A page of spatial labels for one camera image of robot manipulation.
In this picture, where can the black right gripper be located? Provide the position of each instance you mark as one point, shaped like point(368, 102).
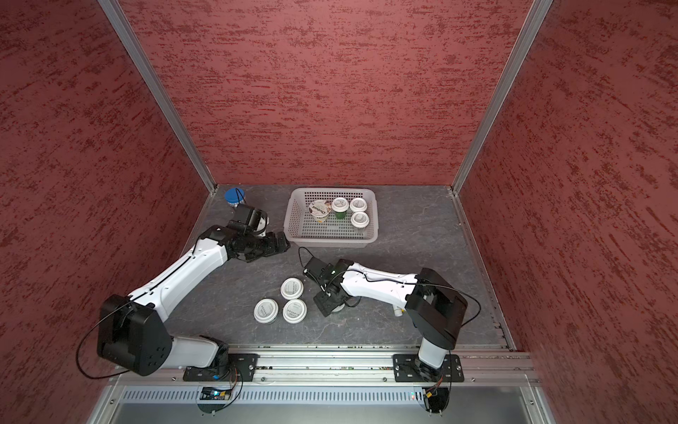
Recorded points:
point(326, 305)

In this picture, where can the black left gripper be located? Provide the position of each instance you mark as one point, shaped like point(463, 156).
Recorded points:
point(271, 248)

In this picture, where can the brown chocolate yogurt cup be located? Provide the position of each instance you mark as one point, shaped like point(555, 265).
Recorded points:
point(320, 210)

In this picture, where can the white yogurt cup green label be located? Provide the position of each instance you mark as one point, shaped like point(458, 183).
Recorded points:
point(340, 206)

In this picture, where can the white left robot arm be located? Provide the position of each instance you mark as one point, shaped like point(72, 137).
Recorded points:
point(132, 332)

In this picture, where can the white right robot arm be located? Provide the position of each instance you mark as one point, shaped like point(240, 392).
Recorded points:
point(436, 309)

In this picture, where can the white perforated plastic basket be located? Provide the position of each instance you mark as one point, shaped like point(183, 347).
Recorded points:
point(301, 229)

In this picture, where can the blue-lidded clear tube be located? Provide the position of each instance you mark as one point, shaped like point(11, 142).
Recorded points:
point(235, 196)

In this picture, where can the right black connector board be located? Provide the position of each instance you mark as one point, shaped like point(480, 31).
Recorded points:
point(436, 401)

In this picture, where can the left green circuit board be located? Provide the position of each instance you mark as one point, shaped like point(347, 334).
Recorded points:
point(212, 394)

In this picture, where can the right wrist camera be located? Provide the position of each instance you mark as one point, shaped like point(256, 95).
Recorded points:
point(320, 272)

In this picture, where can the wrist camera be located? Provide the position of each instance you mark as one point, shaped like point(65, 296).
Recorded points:
point(249, 221)
point(320, 272)

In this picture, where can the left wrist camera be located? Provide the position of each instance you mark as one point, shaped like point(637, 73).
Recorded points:
point(249, 221)

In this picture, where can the aluminium front rail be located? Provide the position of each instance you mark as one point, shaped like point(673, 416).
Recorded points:
point(290, 365)

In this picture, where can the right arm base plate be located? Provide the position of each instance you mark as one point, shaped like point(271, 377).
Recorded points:
point(409, 369)

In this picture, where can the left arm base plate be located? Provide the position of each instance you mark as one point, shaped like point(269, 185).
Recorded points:
point(237, 366)

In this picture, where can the left aluminium corner post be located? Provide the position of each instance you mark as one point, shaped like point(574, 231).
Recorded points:
point(123, 29)

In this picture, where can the aluminium corner post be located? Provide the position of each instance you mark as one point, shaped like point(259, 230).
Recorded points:
point(123, 29)
point(525, 39)

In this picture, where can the right aluminium corner post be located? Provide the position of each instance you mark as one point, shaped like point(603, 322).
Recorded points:
point(525, 39)

